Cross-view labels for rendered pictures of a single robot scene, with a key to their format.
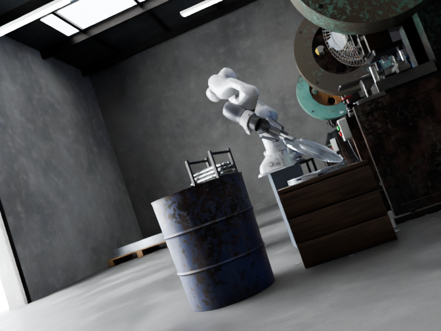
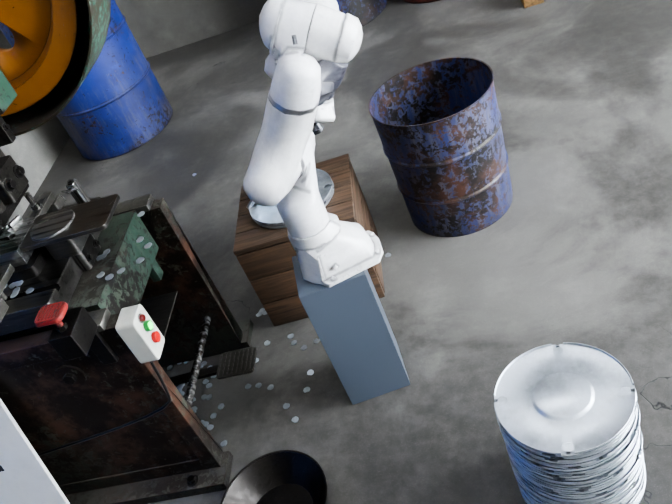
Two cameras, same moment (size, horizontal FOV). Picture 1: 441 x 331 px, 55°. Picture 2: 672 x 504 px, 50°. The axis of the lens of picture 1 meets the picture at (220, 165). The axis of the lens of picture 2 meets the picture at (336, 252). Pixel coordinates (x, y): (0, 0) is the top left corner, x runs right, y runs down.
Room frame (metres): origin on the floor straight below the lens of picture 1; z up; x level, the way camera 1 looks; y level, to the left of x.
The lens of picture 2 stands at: (4.04, -0.17, 1.60)
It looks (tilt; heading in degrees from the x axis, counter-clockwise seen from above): 37 degrees down; 185
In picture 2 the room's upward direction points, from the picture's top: 23 degrees counter-clockwise
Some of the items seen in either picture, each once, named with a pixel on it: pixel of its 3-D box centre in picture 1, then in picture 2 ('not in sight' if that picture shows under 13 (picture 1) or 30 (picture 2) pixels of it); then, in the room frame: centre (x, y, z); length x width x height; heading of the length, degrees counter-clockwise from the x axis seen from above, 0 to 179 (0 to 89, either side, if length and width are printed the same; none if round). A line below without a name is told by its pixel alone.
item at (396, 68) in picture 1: (398, 64); (37, 205); (2.22, -1.05, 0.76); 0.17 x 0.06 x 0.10; 169
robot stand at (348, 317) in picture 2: (296, 205); (352, 322); (2.53, -0.34, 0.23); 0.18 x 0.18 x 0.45; 0
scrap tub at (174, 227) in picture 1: (214, 240); (446, 149); (1.88, 0.13, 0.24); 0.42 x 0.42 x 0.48
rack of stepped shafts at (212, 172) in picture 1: (220, 194); not in sight; (4.75, 0.10, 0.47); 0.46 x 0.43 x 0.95; 59
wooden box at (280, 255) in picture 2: (331, 211); (311, 239); (2.01, -0.41, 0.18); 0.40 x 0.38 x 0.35; 83
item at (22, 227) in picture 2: (390, 71); (17, 242); (2.38, -1.08, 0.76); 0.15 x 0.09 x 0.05; 169
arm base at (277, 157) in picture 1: (272, 160); (332, 239); (2.53, -0.30, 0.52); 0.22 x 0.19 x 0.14; 90
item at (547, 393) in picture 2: not in sight; (562, 395); (3.06, 0.06, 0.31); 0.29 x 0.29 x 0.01
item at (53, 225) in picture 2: (363, 89); (81, 238); (2.41, -0.91, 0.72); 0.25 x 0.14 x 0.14; 79
